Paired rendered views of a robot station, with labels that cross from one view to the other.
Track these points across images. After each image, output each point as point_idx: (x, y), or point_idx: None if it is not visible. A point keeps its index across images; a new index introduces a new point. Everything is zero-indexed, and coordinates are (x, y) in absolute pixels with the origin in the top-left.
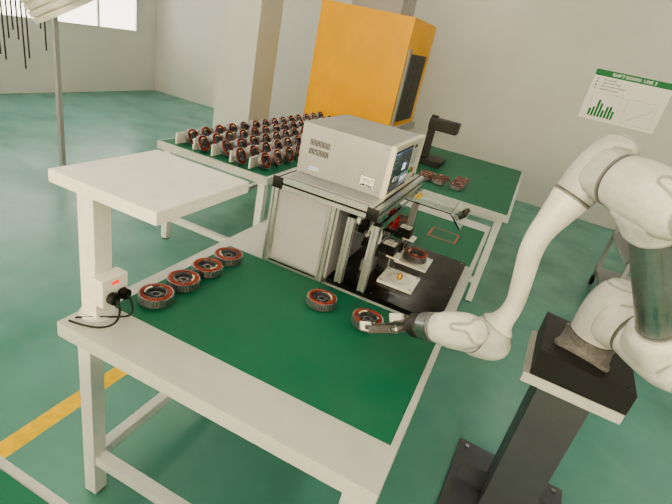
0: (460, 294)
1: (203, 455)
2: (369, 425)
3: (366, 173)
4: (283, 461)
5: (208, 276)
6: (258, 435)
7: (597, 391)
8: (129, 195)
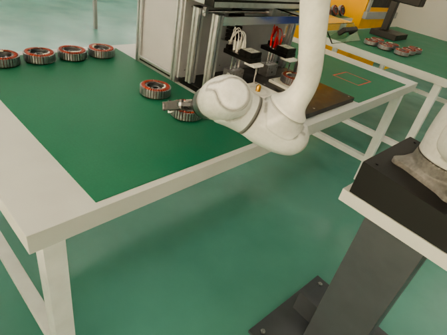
0: (324, 117)
1: None
2: (92, 181)
3: None
4: (133, 246)
5: (66, 58)
6: None
7: (426, 223)
8: None
